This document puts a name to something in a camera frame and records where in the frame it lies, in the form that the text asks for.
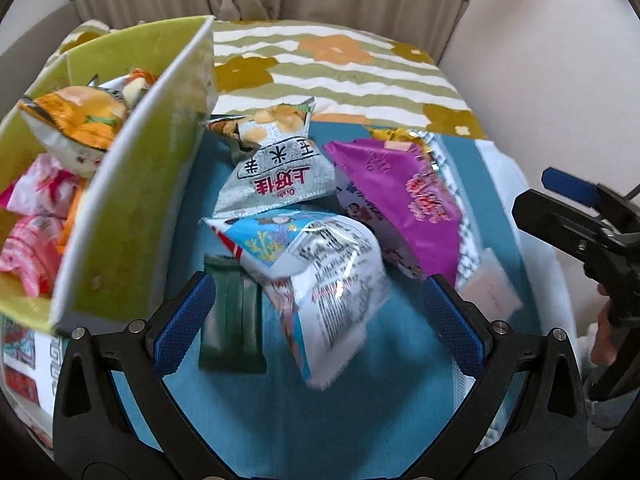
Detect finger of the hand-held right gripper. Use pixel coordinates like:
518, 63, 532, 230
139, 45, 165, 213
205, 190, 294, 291
541, 167, 640, 221
512, 187, 640, 266

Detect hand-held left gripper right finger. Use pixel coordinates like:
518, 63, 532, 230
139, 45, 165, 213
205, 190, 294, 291
405, 274, 593, 480

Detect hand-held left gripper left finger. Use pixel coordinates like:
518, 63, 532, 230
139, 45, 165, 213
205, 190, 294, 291
52, 270, 236, 480

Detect green cardboard box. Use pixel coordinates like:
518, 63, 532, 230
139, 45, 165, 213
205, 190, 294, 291
0, 15, 218, 336

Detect white blue printed snack packet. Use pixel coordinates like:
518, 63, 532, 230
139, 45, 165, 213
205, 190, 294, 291
200, 210, 393, 391

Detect deep pink snack packet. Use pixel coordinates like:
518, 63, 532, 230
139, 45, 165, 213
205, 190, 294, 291
0, 215, 71, 296

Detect light pink snack packet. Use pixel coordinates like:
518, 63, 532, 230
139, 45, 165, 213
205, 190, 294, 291
0, 152, 86, 221

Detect orange burger print snack packet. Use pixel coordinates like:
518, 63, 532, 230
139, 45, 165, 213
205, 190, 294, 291
17, 85, 133, 188

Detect person's right hand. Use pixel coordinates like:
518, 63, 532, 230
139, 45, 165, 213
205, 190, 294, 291
592, 305, 621, 368

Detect dark green bar packet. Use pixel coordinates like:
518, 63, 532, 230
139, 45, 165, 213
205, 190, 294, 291
197, 252, 268, 376

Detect teal patterned tablecloth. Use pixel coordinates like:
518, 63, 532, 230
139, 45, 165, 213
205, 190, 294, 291
100, 105, 576, 461

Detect purple snack packet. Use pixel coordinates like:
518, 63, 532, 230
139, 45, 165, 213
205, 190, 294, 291
322, 137, 463, 286

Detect colourful patterned box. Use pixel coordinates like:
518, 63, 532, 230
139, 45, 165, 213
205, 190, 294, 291
0, 315, 63, 446

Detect silver snack packet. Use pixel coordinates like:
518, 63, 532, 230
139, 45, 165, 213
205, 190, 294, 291
200, 97, 338, 218

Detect floral striped blanket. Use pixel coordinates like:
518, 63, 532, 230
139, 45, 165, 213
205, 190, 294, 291
50, 17, 491, 141

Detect grey bed headboard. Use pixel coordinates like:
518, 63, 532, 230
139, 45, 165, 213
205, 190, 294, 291
0, 2, 81, 126

